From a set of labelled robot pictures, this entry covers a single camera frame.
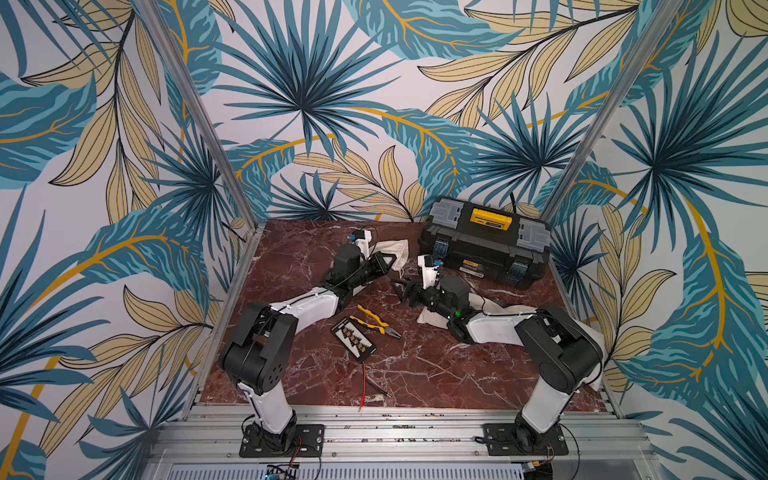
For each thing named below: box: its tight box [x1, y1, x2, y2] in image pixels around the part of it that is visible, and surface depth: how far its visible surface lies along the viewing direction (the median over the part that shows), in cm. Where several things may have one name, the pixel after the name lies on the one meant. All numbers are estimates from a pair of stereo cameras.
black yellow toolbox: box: [419, 198, 552, 290], surface depth 97 cm
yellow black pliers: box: [349, 305, 401, 339], surface depth 94 cm
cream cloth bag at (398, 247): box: [370, 238, 409, 270], surface depth 95 cm
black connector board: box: [331, 317, 377, 362], surface depth 91 cm
